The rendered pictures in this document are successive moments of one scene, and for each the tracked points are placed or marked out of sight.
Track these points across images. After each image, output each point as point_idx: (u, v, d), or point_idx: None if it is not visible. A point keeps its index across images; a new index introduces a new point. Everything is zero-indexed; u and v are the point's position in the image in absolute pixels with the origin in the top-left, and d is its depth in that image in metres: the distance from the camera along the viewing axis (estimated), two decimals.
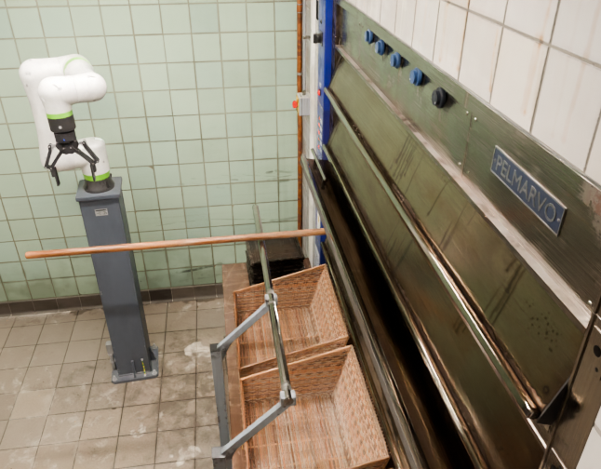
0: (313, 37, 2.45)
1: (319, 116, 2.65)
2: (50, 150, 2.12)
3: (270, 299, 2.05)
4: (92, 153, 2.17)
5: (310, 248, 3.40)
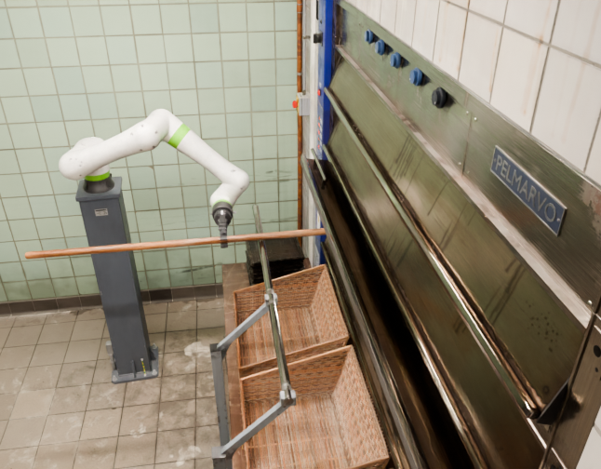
0: (313, 37, 2.45)
1: (319, 116, 2.65)
2: None
3: (270, 299, 2.05)
4: (220, 218, 2.42)
5: (310, 248, 3.40)
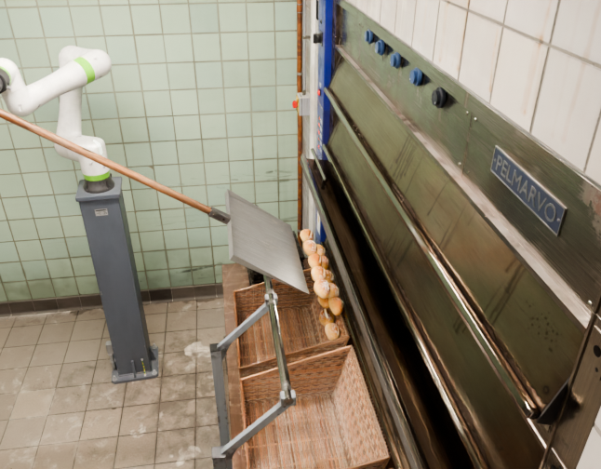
0: (313, 37, 2.45)
1: (319, 116, 2.65)
2: None
3: (270, 299, 2.05)
4: None
5: None
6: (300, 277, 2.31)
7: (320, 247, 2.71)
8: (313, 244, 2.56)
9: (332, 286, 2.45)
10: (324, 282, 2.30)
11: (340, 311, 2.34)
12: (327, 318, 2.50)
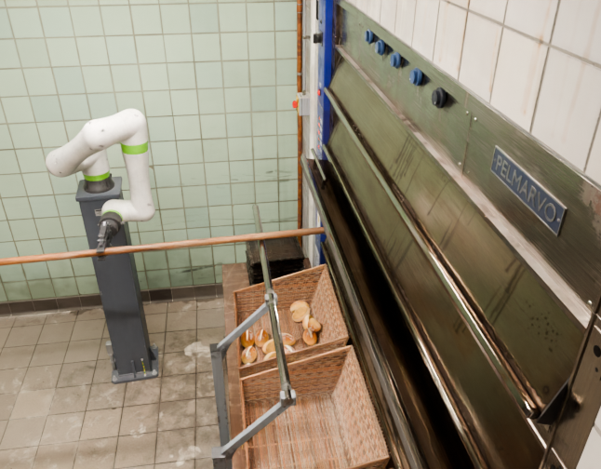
0: (313, 37, 2.45)
1: (319, 116, 2.65)
2: None
3: (270, 299, 2.05)
4: (100, 230, 2.36)
5: (310, 248, 3.40)
6: None
7: None
8: (287, 336, 2.67)
9: (285, 352, 2.59)
10: None
11: None
12: (247, 356, 2.57)
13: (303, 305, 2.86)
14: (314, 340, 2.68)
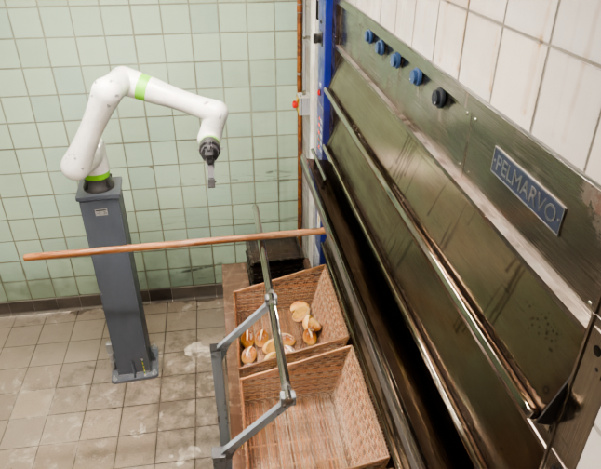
0: (313, 37, 2.45)
1: (319, 116, 2.65)
2: None
3: (270, 299, 2.05)
4: None
5: (310, 248, 3.40)
6: None
7: None
8: (287, 336, 2.67)
9: (285, 352, 2.59)
10: None
11: None
12: (247, 356, 2.57)
13: (303, 305, 2.86)
14: (314, 340, 2.68)
